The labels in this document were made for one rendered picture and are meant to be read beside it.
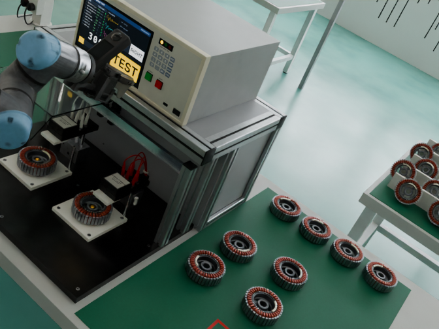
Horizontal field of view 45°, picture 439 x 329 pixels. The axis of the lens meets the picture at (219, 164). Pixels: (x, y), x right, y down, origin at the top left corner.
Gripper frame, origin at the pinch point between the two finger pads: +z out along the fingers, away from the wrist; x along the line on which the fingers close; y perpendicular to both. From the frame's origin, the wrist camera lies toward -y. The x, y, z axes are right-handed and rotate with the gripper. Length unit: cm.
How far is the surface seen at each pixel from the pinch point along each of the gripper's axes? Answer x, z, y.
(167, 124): 11.8, 7.0, 5.0
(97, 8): -23.0, 3.1, -9.9
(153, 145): 10.1, 9.8, 12.4
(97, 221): 8.4, 8.7, 38.6
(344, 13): -164, 617, -177
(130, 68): -6.7, 7.2, -1.3
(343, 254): 63, 65, 14
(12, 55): -85, 48, 26
